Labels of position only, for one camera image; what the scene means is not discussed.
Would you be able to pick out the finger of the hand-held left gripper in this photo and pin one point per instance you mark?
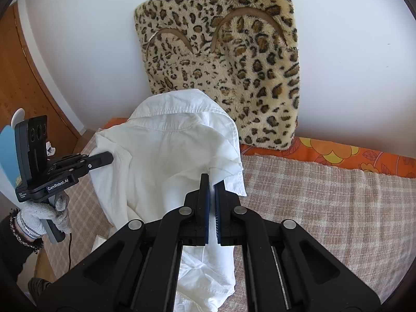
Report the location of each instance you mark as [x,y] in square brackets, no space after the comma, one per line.
[100,161]

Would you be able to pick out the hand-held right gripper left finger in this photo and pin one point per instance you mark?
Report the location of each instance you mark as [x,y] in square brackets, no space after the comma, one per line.
[204,208]

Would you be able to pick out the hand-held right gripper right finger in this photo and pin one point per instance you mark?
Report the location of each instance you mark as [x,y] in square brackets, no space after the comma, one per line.
[219,211]

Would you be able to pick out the white shirt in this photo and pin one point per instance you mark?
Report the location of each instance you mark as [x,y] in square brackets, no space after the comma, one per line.
[172,156]

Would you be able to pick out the person's left forearm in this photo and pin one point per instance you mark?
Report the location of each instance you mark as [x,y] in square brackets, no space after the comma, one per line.
[16,247]

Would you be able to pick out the person's left hand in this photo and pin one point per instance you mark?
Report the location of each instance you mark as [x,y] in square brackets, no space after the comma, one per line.
[32,213]

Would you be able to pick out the blue chair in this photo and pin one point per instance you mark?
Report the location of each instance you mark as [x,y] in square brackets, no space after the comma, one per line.
[8,156]

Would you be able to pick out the white clip lamp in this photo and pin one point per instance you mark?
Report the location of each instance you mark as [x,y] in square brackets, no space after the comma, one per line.
[18,118]

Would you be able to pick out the wooden door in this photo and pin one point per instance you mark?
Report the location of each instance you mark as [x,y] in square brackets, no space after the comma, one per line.
[29,87]

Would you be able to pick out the beige plaid blanket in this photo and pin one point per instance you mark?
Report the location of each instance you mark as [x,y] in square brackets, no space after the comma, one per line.
[325,214]

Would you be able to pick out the orange floral bed sheet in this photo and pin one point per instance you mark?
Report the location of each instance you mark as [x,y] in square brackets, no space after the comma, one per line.
[331,152]

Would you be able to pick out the leopard print cushion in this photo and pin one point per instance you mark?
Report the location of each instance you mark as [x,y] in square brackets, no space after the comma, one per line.
[227,58]

